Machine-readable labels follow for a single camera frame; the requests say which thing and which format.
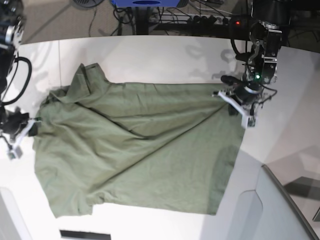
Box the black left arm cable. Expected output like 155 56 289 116
229 24 253 63

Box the black power strip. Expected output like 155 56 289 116
159 13 231 25

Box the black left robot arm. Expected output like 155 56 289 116
220 0 290 118

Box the grey table leg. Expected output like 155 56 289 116
134 6 151 35

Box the green t-shirt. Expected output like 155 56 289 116
33 64 245 218

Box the blue plastic bin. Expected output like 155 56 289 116
111 0 180 8

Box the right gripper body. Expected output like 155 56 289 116
0 107 32 137

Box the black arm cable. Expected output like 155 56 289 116
229 24 253 63
0 56 33 105

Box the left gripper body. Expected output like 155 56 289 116
220 74 278 116

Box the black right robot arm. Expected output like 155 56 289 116
0 0 33 138

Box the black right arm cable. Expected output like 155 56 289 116
0 56 33 105

